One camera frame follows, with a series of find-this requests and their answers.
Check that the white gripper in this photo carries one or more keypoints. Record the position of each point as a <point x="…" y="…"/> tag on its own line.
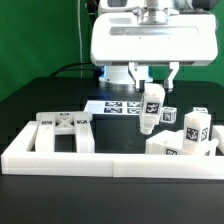
<point x="154" y="32"/>

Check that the white chair seat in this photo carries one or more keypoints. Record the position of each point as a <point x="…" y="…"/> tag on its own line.
<point x="171" y="143"/>

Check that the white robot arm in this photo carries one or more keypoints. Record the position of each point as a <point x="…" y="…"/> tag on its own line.
<point x="117" y="75"/>

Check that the white sheet with markers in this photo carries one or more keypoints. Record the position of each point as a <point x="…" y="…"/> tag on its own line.
<point x="112" y="107"/>

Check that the white chair back frame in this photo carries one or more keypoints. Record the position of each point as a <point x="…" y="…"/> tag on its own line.
<point x="52" y="124"/>

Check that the white U-shaped fence frame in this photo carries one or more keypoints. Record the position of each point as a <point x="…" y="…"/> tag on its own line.
<point x="20" y="159"/>

